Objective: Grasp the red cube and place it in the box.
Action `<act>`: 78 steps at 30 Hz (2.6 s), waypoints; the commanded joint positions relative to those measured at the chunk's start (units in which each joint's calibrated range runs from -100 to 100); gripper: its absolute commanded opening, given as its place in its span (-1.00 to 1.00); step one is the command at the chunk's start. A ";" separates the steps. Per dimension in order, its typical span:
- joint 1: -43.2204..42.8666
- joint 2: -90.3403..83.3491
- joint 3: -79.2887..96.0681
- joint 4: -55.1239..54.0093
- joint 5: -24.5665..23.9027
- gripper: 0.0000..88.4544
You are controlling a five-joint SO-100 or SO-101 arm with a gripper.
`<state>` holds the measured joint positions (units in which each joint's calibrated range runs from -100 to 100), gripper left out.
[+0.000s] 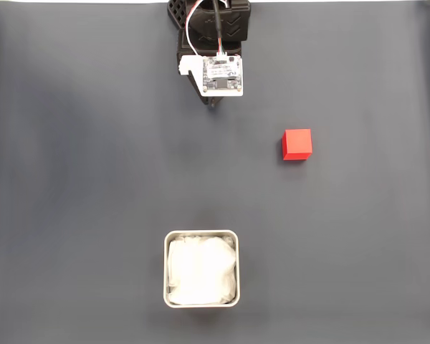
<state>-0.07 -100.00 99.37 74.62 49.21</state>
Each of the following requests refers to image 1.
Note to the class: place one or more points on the square beige box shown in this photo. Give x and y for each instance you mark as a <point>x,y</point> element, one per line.
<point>165,268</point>

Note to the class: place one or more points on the camera board on white mount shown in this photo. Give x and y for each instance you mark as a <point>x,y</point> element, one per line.
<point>222,73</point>

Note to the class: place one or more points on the red cube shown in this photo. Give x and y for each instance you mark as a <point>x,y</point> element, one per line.
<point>297,143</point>

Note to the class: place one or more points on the grey table mat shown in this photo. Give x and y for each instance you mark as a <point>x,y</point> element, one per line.
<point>75,161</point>

